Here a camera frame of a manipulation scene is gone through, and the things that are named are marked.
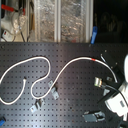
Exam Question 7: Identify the clear plastic window panel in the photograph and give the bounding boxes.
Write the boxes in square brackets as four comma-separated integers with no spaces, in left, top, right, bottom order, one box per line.
[34,0,94,43]

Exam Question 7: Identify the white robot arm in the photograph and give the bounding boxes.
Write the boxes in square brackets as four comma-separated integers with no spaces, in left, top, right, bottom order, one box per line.
[94,53,128,120]

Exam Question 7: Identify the blue clamp handle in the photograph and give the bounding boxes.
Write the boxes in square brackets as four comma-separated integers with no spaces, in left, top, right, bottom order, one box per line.
[90,26,98,44]

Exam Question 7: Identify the grey cable clip lower left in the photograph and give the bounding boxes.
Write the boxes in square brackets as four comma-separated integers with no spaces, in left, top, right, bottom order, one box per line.
[30,99,45,113]

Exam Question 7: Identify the grey cable clip middle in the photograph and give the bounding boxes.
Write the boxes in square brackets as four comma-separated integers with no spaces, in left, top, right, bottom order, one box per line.
[51,87,59,100]

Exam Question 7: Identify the black perforated board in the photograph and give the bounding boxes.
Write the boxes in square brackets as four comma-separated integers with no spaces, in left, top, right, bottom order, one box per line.
[0,43,128,128]

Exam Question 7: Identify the grey cable clip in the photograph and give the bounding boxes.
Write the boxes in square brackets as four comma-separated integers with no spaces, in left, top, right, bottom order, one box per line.
[30,99,45,113]
[51,87,59,100]
[47,80,55,88]

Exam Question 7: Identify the grey clamp fixture bottom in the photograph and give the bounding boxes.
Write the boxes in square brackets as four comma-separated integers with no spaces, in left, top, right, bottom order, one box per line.
[83,111,105,122]

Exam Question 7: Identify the blue object bottom left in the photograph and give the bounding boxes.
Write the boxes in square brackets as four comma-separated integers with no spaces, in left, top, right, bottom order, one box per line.
[0,116,6,125]

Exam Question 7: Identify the white cable with red band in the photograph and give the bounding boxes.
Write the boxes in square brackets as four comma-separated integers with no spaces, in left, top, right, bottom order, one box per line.
[0,55,119,105]

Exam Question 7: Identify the white device with red part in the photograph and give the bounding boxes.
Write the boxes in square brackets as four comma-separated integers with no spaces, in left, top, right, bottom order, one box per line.
[0,4,28,43]

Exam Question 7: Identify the grey cable clip upper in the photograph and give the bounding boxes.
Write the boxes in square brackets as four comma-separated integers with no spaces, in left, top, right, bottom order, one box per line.
[47,80,55,88]

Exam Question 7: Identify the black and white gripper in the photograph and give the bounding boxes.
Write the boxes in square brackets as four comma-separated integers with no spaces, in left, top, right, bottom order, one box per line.
[93,75,128,104]

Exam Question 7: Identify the black bracket on board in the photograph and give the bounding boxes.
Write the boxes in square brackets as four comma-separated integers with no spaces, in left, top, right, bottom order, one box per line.
[101,51,119,72]

